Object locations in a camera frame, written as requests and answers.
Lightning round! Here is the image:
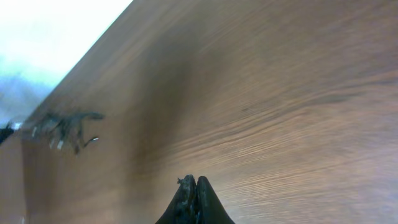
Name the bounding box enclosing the black USB cable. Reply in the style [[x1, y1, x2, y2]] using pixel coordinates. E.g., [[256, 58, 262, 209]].
[[27, 110, 105, 155]]

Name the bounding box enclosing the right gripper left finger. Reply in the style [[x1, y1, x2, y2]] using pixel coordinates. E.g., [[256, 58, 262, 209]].
[[155, 174, 197, 224]]

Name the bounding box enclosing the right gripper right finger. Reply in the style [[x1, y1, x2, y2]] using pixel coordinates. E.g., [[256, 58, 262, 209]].
[[197, 176, 234, 224]]

